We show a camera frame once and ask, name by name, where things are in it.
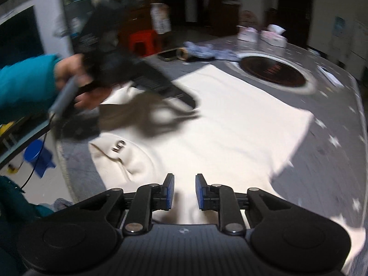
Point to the person's left forearm teal sleeve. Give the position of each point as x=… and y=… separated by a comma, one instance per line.
x=27, y=87

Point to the person's left hand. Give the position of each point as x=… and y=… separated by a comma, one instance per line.
x=83, y=92

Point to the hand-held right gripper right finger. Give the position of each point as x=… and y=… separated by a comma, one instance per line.
x=199, y=190

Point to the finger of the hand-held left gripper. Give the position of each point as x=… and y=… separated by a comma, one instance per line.
x=169, y=87

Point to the blue plastic stool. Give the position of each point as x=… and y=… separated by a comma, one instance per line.
x=38, y=155

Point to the pink white tissue box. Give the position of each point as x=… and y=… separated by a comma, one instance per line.
x=247, y=34

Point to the cream white sweatshirt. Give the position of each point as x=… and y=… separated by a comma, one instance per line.
x=201, y=126

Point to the white printed bag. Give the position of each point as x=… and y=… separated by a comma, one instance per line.
x=161, y=17

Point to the roll of tape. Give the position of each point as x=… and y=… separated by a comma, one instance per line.
x=182, y=54

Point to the grey star-print tablecloth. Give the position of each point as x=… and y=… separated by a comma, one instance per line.
x=330, y=155

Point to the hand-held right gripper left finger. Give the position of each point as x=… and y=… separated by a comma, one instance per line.
x=170, y=189

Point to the blue patterned crumpled cloth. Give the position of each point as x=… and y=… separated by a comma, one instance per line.
x=207, y=51

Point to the red plastic stool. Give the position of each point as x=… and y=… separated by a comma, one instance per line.
x=143, y=43

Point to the round black table hotplate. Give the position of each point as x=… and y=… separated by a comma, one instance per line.
x=271, y=69

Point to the dark wooden cabinet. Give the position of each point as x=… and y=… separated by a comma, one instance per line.
x=138, y=8

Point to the black smartphone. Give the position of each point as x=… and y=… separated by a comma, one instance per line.
x=169, y=54

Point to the person's teal jacket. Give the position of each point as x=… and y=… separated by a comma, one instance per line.
x=15, y=221

